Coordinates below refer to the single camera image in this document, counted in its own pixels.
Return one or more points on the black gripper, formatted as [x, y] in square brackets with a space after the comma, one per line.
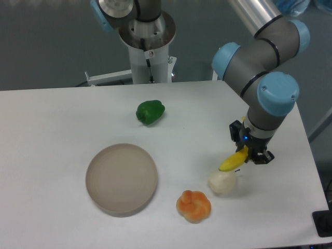
[244, 137]

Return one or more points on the yellow toy banana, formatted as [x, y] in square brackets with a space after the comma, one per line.
[234, 161]

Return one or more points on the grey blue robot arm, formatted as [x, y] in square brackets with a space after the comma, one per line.
[249, 71]

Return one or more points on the white toy pear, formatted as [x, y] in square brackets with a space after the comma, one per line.
[221, 182]

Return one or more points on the orange knotted bread roll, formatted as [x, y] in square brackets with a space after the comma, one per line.
[194, 206]

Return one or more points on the black device at table edge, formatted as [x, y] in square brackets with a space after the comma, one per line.
[322, 221]

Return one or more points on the green toy bell pepper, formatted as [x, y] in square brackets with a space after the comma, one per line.
[149, 111]

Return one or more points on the beige round plate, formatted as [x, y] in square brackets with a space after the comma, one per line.
[121, 179]

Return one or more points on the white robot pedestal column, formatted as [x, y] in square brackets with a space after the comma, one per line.
[148, 47]

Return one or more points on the aluminium mounting bracket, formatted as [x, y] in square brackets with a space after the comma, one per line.
[107, 79]

